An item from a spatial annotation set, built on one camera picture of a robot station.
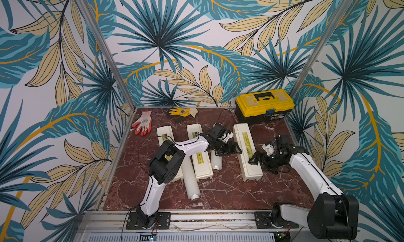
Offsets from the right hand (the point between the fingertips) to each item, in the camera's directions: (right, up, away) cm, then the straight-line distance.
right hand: (257, 164), depth 83 cm
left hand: (-10, +4, +4) cm, 11 cm away
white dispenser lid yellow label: (-4, +12, +10) cm, 16 cm away
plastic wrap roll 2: (-21, 0, +5) cm, 22 cm away
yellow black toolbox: (+9, +33, +17) cm, 38 cm away
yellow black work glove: (-42, +30, +31) cm, 60 cm away
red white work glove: (-68, +20, +24) cm, 75 cm away
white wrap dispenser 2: (-29, +2, +1) cm, 29 cm away
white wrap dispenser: (-51, +15, +11) cm, 55 cm away
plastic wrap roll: (-34, -10, -2) cm, 36 cm away
